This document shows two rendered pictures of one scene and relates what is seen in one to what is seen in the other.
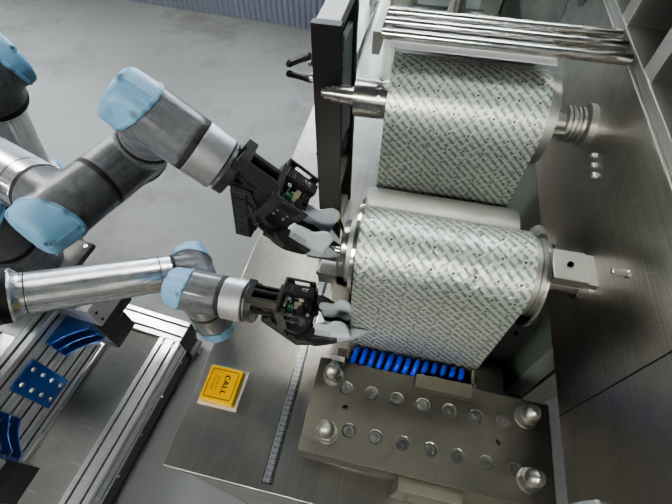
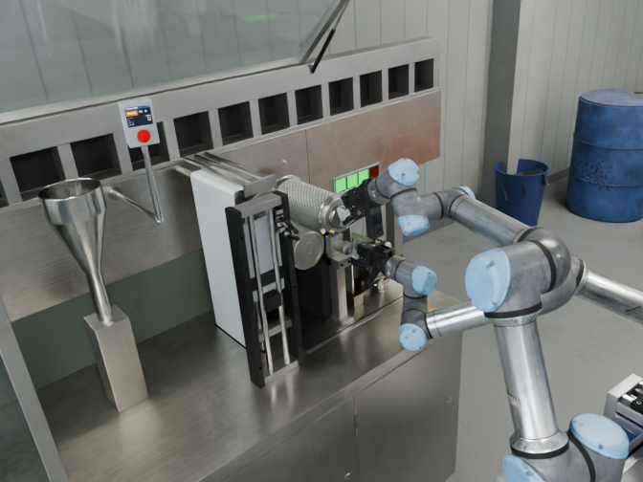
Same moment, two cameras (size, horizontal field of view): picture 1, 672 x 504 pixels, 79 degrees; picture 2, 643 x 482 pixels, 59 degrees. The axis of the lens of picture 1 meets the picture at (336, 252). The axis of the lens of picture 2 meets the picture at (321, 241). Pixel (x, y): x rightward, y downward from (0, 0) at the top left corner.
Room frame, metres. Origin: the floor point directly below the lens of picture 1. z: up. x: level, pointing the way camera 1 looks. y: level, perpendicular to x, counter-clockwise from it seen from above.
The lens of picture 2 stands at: (1.67, 0.96, 1.97)
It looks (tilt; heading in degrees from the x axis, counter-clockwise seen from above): 26 degrees down; 219
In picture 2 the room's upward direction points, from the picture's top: 4 degrees counter-clockwise
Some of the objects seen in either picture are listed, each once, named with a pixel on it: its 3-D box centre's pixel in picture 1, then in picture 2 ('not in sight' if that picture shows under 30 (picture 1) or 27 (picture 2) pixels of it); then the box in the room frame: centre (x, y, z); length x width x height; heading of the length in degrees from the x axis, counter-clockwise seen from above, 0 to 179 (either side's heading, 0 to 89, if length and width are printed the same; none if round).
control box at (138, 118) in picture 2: not in sight; (140, 123); (0.90, -0.18, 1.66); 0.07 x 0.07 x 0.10; 62
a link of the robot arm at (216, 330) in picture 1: (210, 310); (414, 309); (0.39, 0.25, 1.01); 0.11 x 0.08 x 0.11; 26
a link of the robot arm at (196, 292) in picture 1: (198, 292); (415, 278); (0.37, 0.25, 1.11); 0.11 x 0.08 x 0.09; 78
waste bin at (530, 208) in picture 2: not in sight; (521, 194); (-2.43, -0.39, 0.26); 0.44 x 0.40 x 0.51; 75
